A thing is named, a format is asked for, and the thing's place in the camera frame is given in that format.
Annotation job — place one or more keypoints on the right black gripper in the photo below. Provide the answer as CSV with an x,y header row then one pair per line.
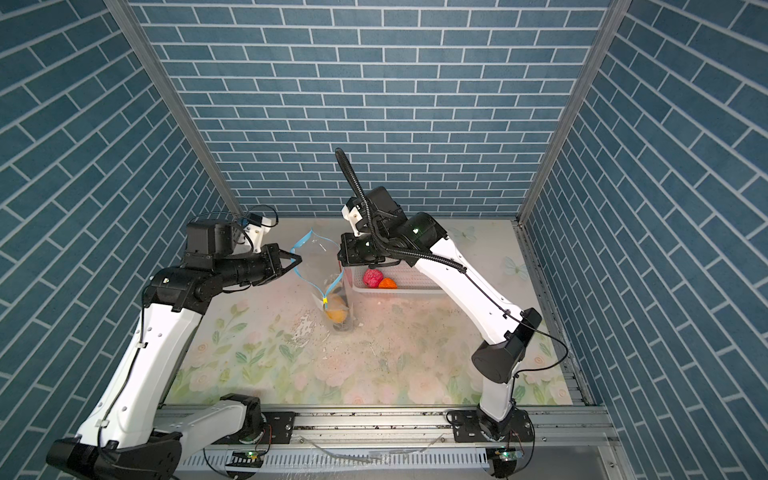
x,y
350,255

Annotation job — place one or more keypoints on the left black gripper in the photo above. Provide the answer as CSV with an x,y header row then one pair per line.
x,y
270,256

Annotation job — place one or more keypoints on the clear zip top bag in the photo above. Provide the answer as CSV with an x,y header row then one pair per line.
x,y
322,272

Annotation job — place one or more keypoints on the yellow potato toy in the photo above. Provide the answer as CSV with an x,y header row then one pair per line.
x,y
336,309

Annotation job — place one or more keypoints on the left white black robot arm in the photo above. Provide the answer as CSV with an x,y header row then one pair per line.
x,y
120,439

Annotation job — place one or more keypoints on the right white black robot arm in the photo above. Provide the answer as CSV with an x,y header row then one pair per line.
x,y
505,328

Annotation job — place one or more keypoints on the orange crinkled food toy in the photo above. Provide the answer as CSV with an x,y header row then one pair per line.
x,y
387,283

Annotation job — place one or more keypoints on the white plastic mesh basket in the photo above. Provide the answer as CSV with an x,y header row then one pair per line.
x,y
409,281

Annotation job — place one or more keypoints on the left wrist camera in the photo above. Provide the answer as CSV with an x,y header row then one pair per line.
x,y
228,237

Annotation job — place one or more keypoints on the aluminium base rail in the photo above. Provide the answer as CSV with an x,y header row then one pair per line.
x,y
576,441

